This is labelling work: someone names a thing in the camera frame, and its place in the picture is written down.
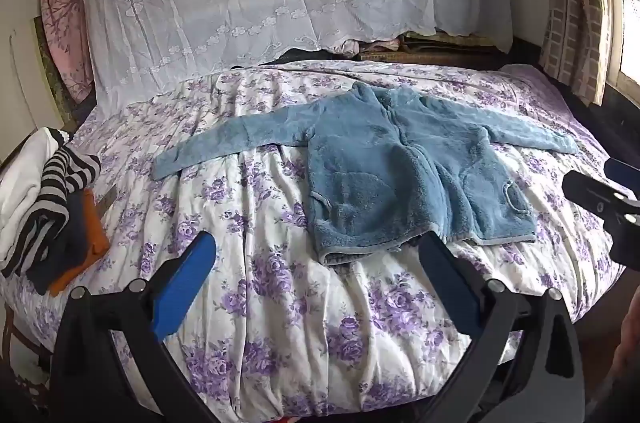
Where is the black cloth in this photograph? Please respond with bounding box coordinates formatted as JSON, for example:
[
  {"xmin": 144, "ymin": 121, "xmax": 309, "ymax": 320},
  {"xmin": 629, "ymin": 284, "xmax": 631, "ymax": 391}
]
[{"xmin": 234, "ymin": 47, "xmax": 353, "ymax": 70}]

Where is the purple floral bedspread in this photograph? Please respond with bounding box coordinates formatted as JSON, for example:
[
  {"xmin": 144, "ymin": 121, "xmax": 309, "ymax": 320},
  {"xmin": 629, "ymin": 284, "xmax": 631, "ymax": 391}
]
[{"xmin": 0, "ymin": 59, "xmax": 632, "ymax": 420}]

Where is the dark navy folded garment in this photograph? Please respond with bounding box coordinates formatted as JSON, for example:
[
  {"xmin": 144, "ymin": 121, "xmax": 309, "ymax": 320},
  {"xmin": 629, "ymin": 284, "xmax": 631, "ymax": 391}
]
[{"xmin": 27, "ymin": 193, "xmax": 96, "ymax": 297}]

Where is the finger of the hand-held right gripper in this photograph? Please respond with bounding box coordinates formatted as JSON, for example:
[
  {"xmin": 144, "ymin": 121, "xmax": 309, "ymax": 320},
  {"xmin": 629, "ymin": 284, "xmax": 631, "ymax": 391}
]
[
  {"xmin": 603, "ymin": 158, "xmax": 640, "ymax": 196},
  {"xmin": 561, "ymin": 171, "xmax": 640, "ymax": 226}
]

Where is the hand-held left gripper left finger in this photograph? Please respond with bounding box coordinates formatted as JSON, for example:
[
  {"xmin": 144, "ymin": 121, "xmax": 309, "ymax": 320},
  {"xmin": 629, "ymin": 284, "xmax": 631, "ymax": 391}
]
[{"xmin": 47, "ymin": 230, "xmax": 217, "ymax": 423}]

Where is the orange folded garment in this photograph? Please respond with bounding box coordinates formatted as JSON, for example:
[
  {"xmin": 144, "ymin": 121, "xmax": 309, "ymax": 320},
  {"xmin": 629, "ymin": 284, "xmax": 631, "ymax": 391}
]
[{"xmin": 48, "ymin": 188, "xmax": 111, "ymax": 297}]

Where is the window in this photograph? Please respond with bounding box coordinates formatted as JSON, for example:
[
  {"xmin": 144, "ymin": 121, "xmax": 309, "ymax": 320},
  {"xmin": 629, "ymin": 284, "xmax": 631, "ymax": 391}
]
[{"xmin": 604, "ymin": 0, "xmax": 640, "ymax": 90}]

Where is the blue fleece jacket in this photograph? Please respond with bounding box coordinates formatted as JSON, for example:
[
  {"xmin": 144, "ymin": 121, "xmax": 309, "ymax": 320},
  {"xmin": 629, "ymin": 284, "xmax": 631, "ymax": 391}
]
[{"xmin": 151, "ymin": 82, "xmax": 581, "ymax": 268}]

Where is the pink pillow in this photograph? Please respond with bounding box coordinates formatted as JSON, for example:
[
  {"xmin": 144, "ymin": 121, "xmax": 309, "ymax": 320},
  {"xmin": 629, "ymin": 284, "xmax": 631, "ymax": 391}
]
[{"xmin": 39, "ymin": 0, "xmax": 97, "ymax": 104}]

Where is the stack of folded blankets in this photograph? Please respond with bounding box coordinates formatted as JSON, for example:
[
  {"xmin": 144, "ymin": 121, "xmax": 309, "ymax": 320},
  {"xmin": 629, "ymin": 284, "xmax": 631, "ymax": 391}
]
[{"xmin": 340, "ymin": 31, "xmax": 512, "ymax": 64}]

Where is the person's right forearm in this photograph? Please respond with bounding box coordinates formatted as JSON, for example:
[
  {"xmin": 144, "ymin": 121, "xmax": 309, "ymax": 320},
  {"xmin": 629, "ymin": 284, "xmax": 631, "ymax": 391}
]
[{"xmin": 612, "ymin": 300, "xmax": 640, "ymax": 406}]

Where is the white folded garment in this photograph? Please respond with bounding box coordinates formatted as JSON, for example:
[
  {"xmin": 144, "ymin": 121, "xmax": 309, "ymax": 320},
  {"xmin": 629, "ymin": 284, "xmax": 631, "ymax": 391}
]
[{"xmin": 0, "ymin": 127, "xmax": 68, "ymax": 260}]

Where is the beige checked curtain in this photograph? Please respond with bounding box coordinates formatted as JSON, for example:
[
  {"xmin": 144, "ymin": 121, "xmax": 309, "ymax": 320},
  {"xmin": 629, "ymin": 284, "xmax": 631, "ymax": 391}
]
[{"xmin": 537, "ymin": 0, "xmax": 615, "ymax": 107}]

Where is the black white striped garment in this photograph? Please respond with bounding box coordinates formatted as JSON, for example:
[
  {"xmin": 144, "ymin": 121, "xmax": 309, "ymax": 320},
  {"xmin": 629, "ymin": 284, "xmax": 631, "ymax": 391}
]
[{"xmin": 0, "ymin": 141, "xmax": 102, "ymax": 277}]

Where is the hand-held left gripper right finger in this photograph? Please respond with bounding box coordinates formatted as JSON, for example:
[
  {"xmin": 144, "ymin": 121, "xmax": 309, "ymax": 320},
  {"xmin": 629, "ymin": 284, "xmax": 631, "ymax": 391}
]
[{"xmin": 419, "ymin": 233, "xmax": 586, "ymax": 423}]

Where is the dark green patterned blanket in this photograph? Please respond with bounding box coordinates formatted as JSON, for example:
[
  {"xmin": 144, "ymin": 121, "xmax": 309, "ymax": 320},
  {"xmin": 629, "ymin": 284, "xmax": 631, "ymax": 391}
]
[{"xmin": 33, "ymin": 17, "xmax": 77, "ymax": 130}]

